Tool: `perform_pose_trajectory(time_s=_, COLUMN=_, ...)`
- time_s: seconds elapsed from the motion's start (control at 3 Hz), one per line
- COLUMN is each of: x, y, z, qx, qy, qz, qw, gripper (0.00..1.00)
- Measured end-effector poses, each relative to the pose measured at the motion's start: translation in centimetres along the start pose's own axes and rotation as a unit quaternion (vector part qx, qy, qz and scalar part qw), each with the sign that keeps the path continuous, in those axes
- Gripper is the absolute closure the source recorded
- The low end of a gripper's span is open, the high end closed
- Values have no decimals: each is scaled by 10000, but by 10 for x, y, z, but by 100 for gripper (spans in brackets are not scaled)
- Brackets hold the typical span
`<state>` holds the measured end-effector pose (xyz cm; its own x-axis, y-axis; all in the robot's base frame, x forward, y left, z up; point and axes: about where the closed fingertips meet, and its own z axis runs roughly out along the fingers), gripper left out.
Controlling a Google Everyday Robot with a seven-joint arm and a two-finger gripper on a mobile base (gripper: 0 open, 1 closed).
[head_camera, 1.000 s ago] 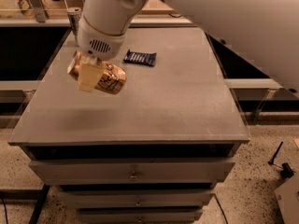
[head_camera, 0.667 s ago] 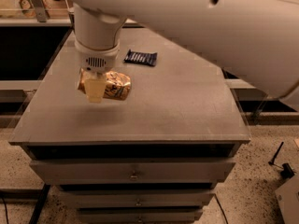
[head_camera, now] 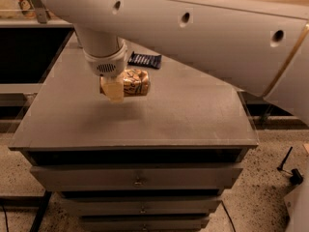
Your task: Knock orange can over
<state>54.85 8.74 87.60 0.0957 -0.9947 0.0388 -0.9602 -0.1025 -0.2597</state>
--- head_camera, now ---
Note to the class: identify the dark blue snack wrapper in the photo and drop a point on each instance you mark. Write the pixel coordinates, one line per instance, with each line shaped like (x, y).
(145, 60)

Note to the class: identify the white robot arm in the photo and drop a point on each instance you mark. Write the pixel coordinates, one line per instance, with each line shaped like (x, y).
(260, 47)

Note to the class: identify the snack bag in background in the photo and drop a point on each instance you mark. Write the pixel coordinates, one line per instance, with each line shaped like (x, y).
(17, 9)

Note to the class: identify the orange soda can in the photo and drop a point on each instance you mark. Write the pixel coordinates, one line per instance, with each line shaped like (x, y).
(136, 83)

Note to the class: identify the grey drawer cabinet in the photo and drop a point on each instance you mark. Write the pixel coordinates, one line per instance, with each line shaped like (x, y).
(157, 163)

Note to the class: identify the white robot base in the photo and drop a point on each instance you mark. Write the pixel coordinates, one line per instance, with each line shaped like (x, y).
(297, 203)

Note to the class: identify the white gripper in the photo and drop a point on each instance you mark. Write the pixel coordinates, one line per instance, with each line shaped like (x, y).
(107, 65)

